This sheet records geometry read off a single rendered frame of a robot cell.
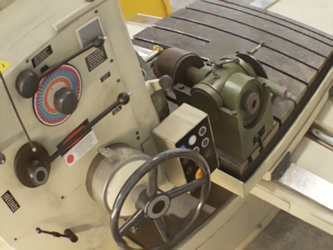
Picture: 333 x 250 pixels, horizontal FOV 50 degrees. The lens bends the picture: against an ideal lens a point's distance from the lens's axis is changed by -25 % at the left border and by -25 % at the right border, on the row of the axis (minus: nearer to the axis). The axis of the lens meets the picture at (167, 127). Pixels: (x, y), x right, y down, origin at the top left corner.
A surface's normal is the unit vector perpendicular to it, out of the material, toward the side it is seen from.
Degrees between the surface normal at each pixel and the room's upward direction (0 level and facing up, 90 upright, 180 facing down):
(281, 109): 0
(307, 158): 0
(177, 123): 0
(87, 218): 90
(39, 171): 90
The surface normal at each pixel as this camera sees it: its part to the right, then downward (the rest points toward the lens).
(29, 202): 0.68, 0.36
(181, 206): -0.24, -0.72
